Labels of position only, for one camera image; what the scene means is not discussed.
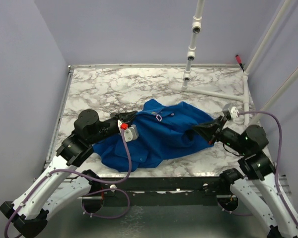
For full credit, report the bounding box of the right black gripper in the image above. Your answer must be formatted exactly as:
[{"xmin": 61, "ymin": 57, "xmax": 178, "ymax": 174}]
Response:
[{"xmin": 192, "ymin": 114, "xmax": 249, "ymax": 154}]

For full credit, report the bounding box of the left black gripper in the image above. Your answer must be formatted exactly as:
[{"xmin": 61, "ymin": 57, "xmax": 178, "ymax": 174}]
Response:
[{"xmin": 88, "ymin": 111, "xmax": 138, "ymax": 145}]

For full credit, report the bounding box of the blue jacket with white lining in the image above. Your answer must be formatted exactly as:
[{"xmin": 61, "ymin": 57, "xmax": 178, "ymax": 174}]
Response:
[{"xmin": 93, "ymin": 99, "xmax": 213, "ymax": 172}]

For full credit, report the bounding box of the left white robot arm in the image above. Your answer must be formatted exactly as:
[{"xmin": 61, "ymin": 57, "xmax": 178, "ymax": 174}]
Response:
[{"xmin": 0, "ymin": 109, "xmax": 138, "ymax": 238}]

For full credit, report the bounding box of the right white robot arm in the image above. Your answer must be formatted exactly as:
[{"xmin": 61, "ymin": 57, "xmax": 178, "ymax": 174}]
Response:
[{"xmin": 192, "ymin": 116, "xmax": 298, "ymax": 238}]

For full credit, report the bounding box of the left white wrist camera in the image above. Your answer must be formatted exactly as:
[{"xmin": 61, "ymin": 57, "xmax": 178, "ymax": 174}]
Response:
[{"xmin": 117, "ymin": 120, "xmax": 139, "ymax": 142}]

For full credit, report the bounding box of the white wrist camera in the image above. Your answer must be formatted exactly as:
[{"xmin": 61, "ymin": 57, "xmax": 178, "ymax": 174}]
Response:
[
  {"xmin": 222, "ymin": 103, "xmax": 239, "ymax": 120},
  {"xmin": 117, "ymin": 120, "xmax": 139, "ymax": 142}
]

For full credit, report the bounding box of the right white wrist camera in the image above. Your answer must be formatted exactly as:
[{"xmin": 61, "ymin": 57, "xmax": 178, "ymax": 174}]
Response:
[{"xmin": 222, "ymin": 103, "xmax": 239, "ymax": 120}]

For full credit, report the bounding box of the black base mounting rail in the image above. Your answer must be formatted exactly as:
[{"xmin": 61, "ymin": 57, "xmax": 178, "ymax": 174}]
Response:
[{"xmin": 81, "ymin": 169, "xmax": 249, "ymax": 207}]

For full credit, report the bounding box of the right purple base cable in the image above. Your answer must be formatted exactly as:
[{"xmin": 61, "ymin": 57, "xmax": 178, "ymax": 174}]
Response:
[{"xmin": 217, "ymin": 198, "xmax": 254, "ymax": 217}]

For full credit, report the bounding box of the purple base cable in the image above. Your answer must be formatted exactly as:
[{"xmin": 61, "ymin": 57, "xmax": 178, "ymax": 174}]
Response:
[
  {"xmin": 217, "ymin": 198, "xmax": 254, "ymax": 217},
  {"xmin": 81, "ymin": 188, "xmax": 131, "ymax": 219}
]

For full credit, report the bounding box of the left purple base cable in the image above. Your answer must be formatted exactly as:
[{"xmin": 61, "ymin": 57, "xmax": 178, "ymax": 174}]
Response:
[{"xmin": 81, "ymin": 188, "xmax": 131, "ymax": 219}]

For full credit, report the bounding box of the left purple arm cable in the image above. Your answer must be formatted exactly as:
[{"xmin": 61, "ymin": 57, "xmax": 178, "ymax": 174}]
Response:
[{"xmin": 4, "ymin": 131, "xmax": 133, "ymax": 238}]

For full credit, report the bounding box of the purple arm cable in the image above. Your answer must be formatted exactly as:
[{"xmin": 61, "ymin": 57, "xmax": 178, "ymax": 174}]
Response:
[
  {"xmin": 238, "ymin": 111, "xmax": 298, "ymax": 236},
  {"xmin": 4, "ymin": 131, "xmax": 133, "ymax": 238}
]

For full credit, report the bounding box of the white PVC pipe frame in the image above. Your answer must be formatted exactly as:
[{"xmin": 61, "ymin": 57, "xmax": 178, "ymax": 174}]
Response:
[{"xmin": 181, "ymin": 0, "xmax": 298, "ymax": 125}]

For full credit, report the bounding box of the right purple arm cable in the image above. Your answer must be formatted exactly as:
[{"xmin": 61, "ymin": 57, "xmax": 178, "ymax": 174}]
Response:
[{"xmin": 238, "ymin": 111, "xmax": 298, "ymax": 236}]

